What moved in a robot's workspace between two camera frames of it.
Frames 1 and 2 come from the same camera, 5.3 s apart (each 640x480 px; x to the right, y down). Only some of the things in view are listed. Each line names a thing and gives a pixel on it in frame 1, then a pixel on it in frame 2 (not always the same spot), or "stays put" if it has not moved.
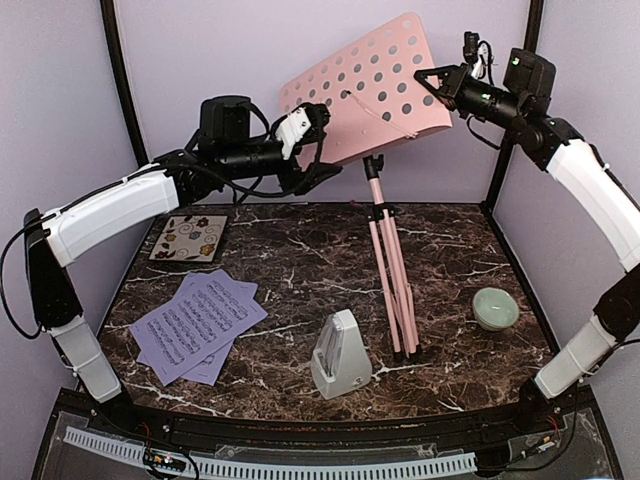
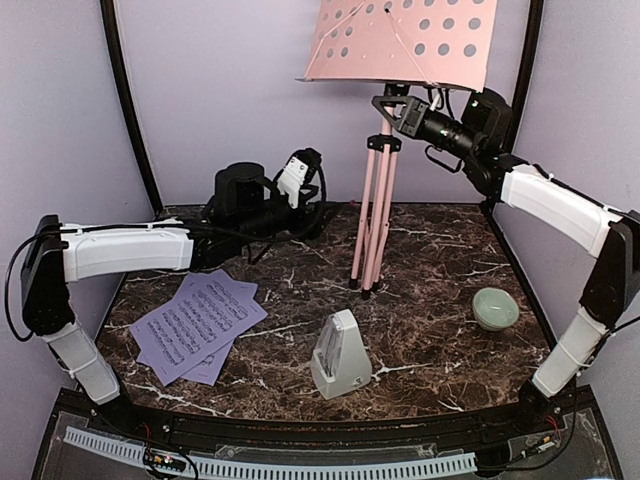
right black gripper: x=453 y=86 -> x=412 y=115
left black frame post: x=124 y=81 stays put
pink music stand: x=375 y=103 -> x=397 y=44
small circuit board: x=165 y=460 stays put
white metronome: x=339 y=359 stays put
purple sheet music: x=204 y=312 stays put
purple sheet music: x=207 y=370 stays put
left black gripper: x=316 y=173 -> x=310 y=221
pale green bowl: x=494 y=308 stays put
